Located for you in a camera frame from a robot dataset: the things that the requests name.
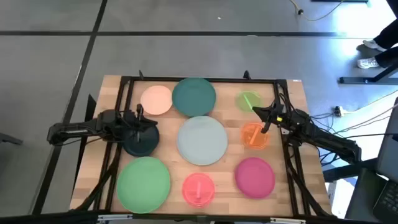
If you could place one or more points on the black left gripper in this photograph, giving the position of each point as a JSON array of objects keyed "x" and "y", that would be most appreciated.
[{"x": 129, "y": 121}]

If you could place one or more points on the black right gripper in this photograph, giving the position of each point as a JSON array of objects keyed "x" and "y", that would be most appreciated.
[{"x": 277, "y": 112}]

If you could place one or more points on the small peach plastic plate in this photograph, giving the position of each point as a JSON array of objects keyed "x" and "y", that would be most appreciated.
[{"x": 155, "y": 101}]

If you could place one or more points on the small clear orange plate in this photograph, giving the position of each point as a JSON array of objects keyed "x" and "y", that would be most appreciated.
[{"x": 253, "y": 138}]

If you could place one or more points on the small navy plastic plate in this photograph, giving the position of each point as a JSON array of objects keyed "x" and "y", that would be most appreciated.
[{"x": 141, "y": 144}]

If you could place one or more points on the small clear green plate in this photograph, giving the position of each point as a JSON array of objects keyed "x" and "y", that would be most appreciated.
[{"x": 245, "y": 99}]

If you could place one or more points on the large dark teal plate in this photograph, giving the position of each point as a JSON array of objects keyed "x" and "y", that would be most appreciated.
[{"x": 193, "y": 97}]

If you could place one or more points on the small magenta plastic plate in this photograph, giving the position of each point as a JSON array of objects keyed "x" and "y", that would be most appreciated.
[{"x": 255, "y": 178}]

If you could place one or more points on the large green plastic plate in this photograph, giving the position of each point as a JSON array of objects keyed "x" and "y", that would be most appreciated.
[{"x": 143, "y": 185}]

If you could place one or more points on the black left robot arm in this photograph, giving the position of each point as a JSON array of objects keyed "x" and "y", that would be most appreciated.
[{"x": 74, "y": 129}]

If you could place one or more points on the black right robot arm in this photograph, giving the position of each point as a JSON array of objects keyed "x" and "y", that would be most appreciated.
[{"x": 326, "y": 137}]

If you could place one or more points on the large pale grey plate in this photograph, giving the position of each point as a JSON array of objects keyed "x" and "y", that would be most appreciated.
[{"x": 202, "y": 140}]

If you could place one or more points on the white power strip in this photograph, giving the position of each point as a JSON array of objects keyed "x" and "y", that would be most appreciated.
[{"x": 339, "y": 111}]

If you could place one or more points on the small clear pink plate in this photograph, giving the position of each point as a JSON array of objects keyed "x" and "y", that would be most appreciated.
[{"x": 198, "y": 190}]

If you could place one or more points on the black stand base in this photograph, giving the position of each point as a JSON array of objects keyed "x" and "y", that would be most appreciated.
[{"x": 367, "y": 80}]

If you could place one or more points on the person's white shoe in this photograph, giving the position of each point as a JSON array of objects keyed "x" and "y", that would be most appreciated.
[
  {"x": 373, "y": 44},
  {"x": 367, "y": 63}
]

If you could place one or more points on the grey desk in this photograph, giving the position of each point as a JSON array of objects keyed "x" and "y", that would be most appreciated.
[{"x": 360, "y": 196}]

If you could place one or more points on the black laptop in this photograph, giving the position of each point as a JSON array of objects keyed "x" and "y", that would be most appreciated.
[{"x": 387, "y": 161}]

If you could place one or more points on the person's leg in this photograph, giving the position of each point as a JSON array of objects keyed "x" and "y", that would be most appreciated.
[
  {"x": 387, "y": 57},
  {"x": 388, "y": 35}
]

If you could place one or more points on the black aluminium table frame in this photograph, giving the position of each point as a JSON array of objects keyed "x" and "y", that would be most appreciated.
[{"x": 289, "y": 174}]

